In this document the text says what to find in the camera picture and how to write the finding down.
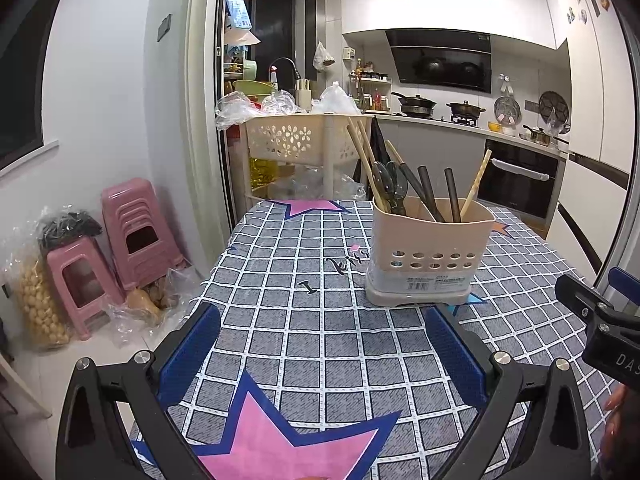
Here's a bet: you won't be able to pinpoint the round metal steamer rack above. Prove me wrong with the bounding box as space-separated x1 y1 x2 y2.
494 95 519 129

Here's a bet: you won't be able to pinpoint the black kitchen faucet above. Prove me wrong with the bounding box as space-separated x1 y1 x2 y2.
270 57 301 91

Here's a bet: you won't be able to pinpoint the blue hanging packet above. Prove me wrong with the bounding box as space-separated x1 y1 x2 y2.
226 0 252 31

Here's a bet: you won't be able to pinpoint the white upper cabinets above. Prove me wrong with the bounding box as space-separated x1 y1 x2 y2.
341 0 572 51

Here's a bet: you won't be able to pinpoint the small pink stool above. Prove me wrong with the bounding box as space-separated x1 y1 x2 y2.
46 237 126 342

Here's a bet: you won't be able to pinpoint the white fridge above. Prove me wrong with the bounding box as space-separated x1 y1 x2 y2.
545 0 637 282

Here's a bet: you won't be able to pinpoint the stack of pink stools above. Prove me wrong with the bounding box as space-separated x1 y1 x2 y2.
101 178 187 292

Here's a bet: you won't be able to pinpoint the crumpled clear plastic bags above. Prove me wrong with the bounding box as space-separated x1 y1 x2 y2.
270 167 366 201

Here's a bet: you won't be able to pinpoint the green plastic basin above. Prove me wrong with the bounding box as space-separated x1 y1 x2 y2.
232 80 277 97

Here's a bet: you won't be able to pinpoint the dark wok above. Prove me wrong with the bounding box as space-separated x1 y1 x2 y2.
446 100 486 122

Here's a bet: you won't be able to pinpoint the black range hood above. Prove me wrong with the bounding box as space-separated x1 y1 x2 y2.
385 29 492 94

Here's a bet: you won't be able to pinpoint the beige basket trolley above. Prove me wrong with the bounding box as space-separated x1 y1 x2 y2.
242 113 374 202

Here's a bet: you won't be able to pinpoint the clear bag of potatoes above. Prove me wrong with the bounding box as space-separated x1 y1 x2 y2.
110 267 202 342

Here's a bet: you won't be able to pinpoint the white plastic bag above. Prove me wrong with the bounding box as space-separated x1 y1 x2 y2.
312 81 361 115

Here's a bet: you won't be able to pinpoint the grey lower cabinets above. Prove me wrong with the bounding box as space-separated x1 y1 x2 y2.
372 115 489 207

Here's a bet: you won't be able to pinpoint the beige plastic utensil holder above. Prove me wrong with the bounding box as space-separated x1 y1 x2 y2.
364 195 496 309

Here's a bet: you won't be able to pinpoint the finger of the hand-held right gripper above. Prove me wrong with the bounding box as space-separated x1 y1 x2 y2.
607 265 640 309
554 273 617 323

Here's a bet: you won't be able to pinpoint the person's right hand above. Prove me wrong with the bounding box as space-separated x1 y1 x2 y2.
599 384 634 474

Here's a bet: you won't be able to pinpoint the dark hanging cloth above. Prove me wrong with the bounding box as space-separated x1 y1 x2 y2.
352 116 394 187

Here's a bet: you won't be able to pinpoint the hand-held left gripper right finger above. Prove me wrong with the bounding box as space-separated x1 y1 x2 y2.
425 303 594 480

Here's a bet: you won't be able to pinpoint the yellow oil bottle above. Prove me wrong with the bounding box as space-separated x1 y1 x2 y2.
249 157 279 189

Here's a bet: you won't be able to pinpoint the grey checked star tablecloth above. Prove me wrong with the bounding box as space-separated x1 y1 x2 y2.
127 198 624 480

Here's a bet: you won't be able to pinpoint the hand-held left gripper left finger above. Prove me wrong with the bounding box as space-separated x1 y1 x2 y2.
55 302 223 480

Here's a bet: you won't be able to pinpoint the white sliding door frame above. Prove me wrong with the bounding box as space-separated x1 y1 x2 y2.
187 0 239 232

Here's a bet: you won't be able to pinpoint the bag of yellow balls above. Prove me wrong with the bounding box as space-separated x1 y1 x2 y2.
5 255 71 354

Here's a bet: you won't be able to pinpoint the white spice rack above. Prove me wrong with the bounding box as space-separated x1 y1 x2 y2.
350 72 394 111

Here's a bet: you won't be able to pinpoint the hanging plastic bag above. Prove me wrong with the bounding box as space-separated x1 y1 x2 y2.
313 41 335 72

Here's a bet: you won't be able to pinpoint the dark window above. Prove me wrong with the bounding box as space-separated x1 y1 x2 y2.
0 0 63 170

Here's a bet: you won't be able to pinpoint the black lidded pan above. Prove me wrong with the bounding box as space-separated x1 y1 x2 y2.
391 91 437 117

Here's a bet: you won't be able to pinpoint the light wooden furniture leg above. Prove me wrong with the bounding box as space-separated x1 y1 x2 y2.
0 355 54 419

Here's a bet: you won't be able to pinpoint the black built-in oven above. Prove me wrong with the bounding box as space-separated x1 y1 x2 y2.
483 139 561 221

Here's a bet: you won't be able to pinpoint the bag of dark items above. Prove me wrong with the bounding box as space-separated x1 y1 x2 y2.
37 207 104 252

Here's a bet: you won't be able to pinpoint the black round moulded pan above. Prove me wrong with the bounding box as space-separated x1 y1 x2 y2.
539 91 571 131

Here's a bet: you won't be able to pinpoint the dark metal spoons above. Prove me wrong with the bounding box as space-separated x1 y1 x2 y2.
399 164 444 222

